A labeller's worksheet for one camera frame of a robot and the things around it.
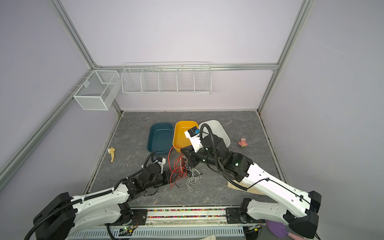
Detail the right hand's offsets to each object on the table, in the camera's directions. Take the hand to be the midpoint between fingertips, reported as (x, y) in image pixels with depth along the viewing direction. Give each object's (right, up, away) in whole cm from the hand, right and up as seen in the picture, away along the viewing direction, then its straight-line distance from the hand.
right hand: (181, 151), depth 63 cm
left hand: (-4, -17, +18) cm, 25 cm away
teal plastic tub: (-18, +2, +37) cm, 41 cm away
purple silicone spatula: (+46, -38, +7) cm, 61 cm away
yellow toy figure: (-49, -6, +34) cm, 60 cm away
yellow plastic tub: (-6, 0, +42) cm, 43 cm away
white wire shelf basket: (-13, +42, +34) cm, 56 cm away
